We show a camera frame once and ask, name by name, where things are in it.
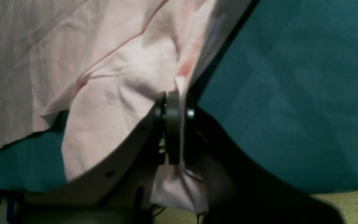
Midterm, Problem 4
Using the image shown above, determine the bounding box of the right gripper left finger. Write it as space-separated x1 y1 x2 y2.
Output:
154 91 182 165

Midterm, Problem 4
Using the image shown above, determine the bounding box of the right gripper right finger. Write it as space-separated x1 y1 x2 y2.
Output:
184 95 229 174

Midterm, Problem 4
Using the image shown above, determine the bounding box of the pink T-shirt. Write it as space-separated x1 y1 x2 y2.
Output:
0 0 251 206

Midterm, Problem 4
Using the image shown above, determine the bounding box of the teal table cloth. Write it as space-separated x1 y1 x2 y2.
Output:
0 0 358 193

